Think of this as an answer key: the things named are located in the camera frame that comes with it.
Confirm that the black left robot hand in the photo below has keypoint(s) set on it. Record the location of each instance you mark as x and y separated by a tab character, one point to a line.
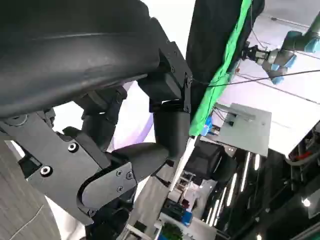
75	62

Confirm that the black backdrop cloth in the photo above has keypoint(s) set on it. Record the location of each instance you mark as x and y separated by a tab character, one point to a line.
212	30

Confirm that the green cloth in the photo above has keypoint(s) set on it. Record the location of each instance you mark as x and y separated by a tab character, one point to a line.
220	82

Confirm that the small blue box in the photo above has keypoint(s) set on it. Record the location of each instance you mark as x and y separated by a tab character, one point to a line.
208	125

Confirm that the black workshop box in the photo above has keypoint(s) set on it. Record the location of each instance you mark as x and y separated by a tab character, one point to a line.
207	160

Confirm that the grey metal panel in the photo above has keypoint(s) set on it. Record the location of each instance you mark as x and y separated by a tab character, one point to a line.
250	135

